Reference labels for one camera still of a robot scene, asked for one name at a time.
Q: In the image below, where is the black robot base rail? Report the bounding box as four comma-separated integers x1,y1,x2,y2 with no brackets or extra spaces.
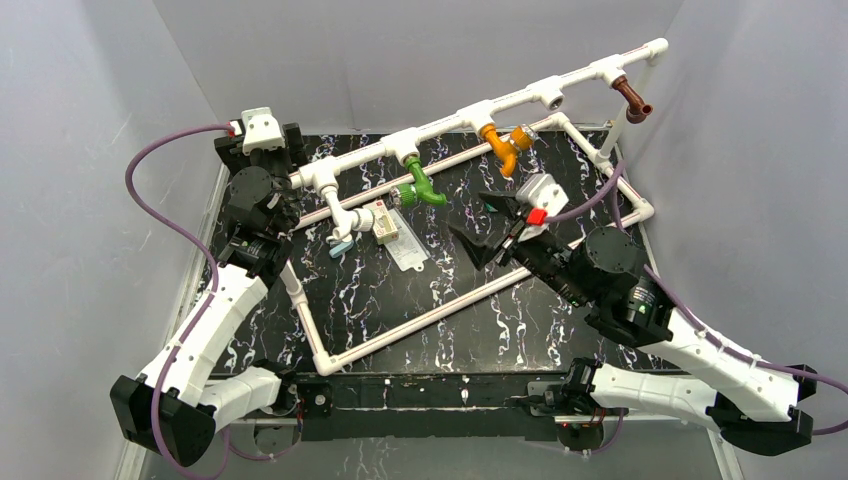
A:
254,372,605,458

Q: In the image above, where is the orange water faucet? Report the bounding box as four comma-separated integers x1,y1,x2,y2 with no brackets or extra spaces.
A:
478,123,538,178

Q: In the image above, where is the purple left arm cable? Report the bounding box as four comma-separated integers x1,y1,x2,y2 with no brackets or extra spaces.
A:
124,123,236,480

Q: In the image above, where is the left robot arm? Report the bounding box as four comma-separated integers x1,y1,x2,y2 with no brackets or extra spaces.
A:
110,120,307,476

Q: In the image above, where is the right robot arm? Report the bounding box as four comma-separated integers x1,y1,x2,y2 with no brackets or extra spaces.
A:
450,192,817,457

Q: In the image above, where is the green water faucet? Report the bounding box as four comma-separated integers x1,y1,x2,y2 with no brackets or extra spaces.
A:
390,154,447,207

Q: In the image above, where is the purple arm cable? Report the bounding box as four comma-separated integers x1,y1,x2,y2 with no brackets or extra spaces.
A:
543,158,848,437
124,123,236,480

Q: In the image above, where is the aluminium table frame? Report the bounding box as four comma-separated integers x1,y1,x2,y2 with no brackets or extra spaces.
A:
112,132,747,480

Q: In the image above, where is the white water faucet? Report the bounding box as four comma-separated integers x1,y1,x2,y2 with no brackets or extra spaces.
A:
319,185,375,243

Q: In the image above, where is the light blue faucet handle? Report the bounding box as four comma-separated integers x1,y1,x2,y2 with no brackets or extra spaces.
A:
329,241,355,259

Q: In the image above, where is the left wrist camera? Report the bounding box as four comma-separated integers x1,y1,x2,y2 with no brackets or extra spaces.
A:
229,107,286,155

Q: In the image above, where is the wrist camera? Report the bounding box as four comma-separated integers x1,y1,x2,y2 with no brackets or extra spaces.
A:
229,107,286,155
516,173,569,242

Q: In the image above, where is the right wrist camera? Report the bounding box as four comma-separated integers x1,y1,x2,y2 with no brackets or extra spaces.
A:
516,173,569,242

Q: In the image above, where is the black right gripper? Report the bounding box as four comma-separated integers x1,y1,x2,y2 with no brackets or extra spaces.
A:
446,188,593,309

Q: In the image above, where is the brown water faucet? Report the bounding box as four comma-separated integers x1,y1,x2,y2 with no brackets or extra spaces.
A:
610,74,653,124

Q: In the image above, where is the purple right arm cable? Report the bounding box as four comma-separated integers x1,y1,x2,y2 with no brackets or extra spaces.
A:
543,158,848,437

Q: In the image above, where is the small cardboard box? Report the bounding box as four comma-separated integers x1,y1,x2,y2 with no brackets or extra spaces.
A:
366,200,399,245

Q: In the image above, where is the white PVC pipe frame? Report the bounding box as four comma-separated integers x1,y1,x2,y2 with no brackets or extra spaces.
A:
278,37,670,377

